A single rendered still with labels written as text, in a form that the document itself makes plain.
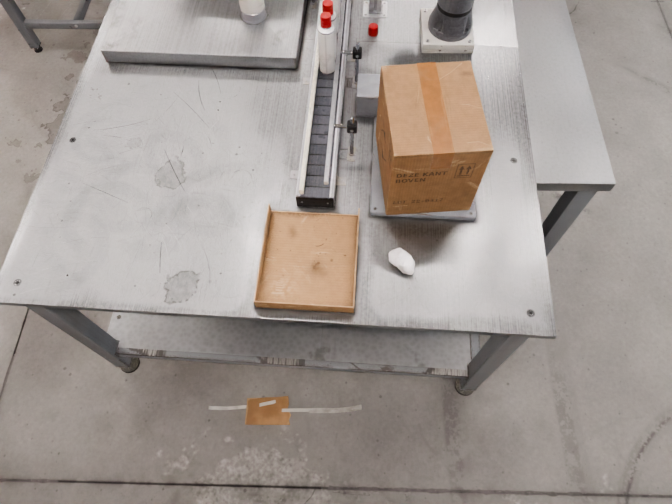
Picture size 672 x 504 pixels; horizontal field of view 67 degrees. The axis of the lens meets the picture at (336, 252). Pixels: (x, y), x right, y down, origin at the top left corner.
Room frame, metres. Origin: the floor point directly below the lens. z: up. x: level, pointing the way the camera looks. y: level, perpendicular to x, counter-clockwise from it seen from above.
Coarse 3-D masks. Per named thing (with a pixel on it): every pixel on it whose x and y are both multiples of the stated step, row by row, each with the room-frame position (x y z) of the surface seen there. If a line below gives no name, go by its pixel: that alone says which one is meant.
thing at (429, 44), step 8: (424, 8) 1.60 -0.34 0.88; (432, 8) 1.59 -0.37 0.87; (424, 16) 1.56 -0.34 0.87; (424, 24) 1.52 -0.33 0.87; (424, 32) 1.48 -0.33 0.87; (472, 32) 1.47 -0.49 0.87; (424, 40) 1.44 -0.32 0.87; (432, 40) 1.44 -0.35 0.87; (440, 40) 1.44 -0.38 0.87; (464, 40) 1.44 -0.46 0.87; (472, 40) 1.44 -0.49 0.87; (424, 48) 1.42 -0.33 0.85; (432, 48) 1.42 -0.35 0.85; (440, 48) 1.42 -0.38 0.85; (448, 48) 1.42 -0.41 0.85; (456, 48) 1.42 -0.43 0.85; (464, 48) 1.42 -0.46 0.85; (472, 48) 1.41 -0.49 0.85
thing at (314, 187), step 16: (320, 80) 1.26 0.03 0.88; (320, 96) 1.19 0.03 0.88; (336, 96) 1.19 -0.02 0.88; (320, 112) 1.12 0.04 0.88; (336, 112) 1.12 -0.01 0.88; (320, 128) 1.06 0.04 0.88; (320, 144) 1.00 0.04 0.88; (320, 160) 0.94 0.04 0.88; (320, 176) 0.88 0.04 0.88; (304, 192) 0.82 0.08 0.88; (320, 192) 0.82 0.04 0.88
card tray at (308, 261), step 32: (288, 224) 0.75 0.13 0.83; (320, 224) 0.74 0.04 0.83; (352, 224) 0.74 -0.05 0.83; (288, 256) 0.64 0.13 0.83; (320, 256) 0.64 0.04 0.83; (352, 256) 0.64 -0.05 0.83; (256, 288) 0.54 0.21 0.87; (288, 288) 0.55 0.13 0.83; (320, 288) 0.55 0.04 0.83; (352, 288) 0.54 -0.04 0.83
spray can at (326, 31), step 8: (320, 16) 1.30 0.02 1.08; (328, 16) 1.30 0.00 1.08; (320, 24) 1.30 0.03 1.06; (328, 24) 1.29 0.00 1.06; (320, 32) 1.29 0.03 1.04; (328, 32) 1.28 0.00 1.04; (320, 40) 1.29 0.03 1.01; (328, 40) 1.28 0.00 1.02; (320, 48) 1.29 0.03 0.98; (328, 48) 1.28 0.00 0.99; (320, 56) 1.29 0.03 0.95; (328, 56) 1.28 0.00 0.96; (320, 64) 1.29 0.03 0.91; (328, 64) 1.28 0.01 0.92; (328, 72) 1.28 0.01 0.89
